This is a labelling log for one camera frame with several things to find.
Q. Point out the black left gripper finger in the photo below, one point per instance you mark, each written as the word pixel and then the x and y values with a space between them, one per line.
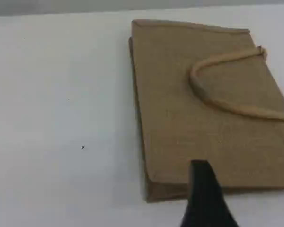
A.
pixel 203 201

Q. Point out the brown burlap tote bag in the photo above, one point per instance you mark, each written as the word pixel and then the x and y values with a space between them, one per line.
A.
pixel 180 94

